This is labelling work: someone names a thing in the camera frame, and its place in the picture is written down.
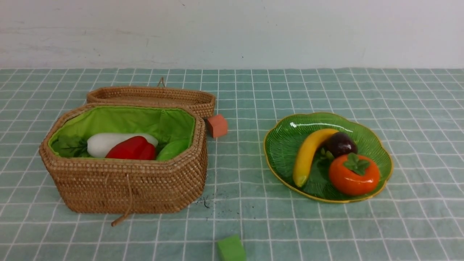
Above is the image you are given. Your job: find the light green gourd vegetable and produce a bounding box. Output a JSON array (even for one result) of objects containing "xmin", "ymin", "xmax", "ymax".
[{"xmin": 156, "ymin": 139, "xmax": 190, "ymax": 161}]

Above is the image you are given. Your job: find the yellow banana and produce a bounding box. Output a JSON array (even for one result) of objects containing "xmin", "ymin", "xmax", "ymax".
[{"xmin": 292, "ymin": 128, "xmax": 339, "ymax": 188}]

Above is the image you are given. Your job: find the red bell pepper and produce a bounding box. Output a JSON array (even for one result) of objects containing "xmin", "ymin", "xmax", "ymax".
[{"xmin": 105, "ymin": 136, "xmax": 156, "ymax": 160}]

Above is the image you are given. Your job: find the dark purple mangosteen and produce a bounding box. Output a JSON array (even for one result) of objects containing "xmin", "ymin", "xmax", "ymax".
[{"xmin": 320, "ymin": 132, "xmax": 358, "ymax": 159}]

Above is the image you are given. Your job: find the orange persimmon with leaf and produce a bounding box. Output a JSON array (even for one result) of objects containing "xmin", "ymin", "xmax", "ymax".
[{"xmin": 328, "ymin": 153, "xmax": 381, "ymax": 196}]

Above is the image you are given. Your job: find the white radish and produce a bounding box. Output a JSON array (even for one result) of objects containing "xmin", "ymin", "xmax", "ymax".
[{"xmin": 51, "ymin": 132, "xmax": 159, "ymax": 158}]

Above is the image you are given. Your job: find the orange foam block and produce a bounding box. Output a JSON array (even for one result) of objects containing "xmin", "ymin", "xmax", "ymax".
[{"xmin": 206, "ymin": 114, "xmax": 228, "ymax": 138}]

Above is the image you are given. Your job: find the woven basket lid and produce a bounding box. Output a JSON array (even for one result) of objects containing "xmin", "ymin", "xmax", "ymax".
[{"xmin": 87, "ymin": 77, "xmax": 216, "ymax": 118}]

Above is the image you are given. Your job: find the green glass leaf plate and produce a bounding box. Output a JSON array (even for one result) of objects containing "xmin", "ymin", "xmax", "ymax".
[{"xmin": 263, "ymin": 112, "xmax": 394, "ymax": 204}]

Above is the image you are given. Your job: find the green foam block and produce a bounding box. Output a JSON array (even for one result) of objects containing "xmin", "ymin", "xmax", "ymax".
[{"xmin": 217, "ymin": 234, "xmax": 247, "ymax": 261}]

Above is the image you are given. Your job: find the woven wicker basket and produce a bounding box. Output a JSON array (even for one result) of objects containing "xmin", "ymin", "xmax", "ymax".
[{"xmin": 39, "ymin": 103, "xmax": 208, "ymax": 226}]

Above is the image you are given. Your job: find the green checkered tablecloth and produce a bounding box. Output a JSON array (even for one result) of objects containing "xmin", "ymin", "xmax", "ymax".
[{"xmin": 0, "ymin": 68, "xmax": 464, "ymax": 261}]

